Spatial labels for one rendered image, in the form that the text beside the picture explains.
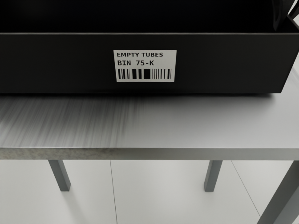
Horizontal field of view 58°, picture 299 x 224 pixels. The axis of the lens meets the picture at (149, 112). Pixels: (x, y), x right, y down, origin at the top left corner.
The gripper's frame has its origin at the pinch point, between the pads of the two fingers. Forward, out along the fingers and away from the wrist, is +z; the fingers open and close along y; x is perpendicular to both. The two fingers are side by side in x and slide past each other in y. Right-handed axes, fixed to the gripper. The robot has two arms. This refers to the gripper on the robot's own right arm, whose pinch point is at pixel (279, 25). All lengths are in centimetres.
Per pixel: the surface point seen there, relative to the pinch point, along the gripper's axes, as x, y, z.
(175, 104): 10.1, 18.4, 9.1
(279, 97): 8.4, -0.1, 9.4
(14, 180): -25, 87, 89
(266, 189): -20, -31, 91
